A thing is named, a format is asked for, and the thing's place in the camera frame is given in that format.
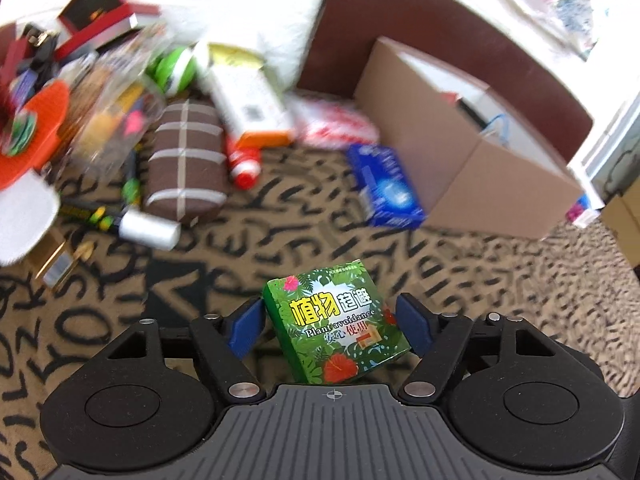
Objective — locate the red and black gift box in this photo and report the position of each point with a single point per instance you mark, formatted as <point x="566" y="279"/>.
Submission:
<point x="95" y="10"/>

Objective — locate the red and white bottle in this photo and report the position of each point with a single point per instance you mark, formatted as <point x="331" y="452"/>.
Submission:
<point x="244" y="162"/>

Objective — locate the brown white-striped pouch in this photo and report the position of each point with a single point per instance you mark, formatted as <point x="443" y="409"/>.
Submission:
<point x="185" y="160"/>

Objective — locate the white round object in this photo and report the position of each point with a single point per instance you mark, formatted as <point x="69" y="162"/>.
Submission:
<point x="20" y="220"/>

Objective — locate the orange round plastic object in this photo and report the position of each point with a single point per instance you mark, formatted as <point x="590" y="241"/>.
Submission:
<point x="42" y="125"/>

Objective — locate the white and orange box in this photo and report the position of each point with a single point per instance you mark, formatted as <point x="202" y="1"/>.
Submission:
<point x="250" y="105"/>

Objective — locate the tan cardboard carton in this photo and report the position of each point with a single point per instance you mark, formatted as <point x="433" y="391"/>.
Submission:
<point x="622" y="230"/>

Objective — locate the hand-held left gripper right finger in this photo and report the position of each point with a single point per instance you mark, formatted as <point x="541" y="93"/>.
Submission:
<point x="415" y="325"/>

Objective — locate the brown cardboard box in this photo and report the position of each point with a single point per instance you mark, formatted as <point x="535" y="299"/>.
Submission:
<point x="450" y="160"/>

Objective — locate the red and white packet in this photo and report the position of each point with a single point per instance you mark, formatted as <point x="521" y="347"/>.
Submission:
<point x="335" y="122"/>

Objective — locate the green leaf-print box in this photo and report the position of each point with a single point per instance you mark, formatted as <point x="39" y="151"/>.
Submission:
<point x="335" y="325"/>

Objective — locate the silver white cylinder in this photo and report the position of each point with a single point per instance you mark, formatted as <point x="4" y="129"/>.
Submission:
<point x="150" y="230"/>

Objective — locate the clear plastic container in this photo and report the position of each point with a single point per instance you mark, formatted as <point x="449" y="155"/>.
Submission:
<point x="115" y="115"/>

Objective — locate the blue and pink toy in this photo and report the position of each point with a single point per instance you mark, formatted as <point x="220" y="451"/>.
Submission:
<point x="582" y="212"/>

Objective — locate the black and yellow tube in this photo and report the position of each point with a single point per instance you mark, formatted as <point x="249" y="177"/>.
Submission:
<point x="90" y="215"/>

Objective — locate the white window frame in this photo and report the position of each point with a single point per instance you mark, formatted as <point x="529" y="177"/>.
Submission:
<point x="610" y="145"/>

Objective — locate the blue packet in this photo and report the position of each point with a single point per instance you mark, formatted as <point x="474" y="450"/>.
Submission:
<point x="385" y="185"/>

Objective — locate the gold metal clip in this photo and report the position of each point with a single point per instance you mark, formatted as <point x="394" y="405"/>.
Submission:
<point x="60" y="265"/>

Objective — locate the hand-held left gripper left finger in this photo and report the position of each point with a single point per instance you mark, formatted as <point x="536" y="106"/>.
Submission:
<point x="245" y="327"/>

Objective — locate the green and white ball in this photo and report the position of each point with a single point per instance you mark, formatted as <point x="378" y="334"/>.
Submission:
<point x="172" y="70"/>

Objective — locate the brown wooden headboard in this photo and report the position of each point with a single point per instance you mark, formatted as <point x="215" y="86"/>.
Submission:
<point x="450" y="10"/>

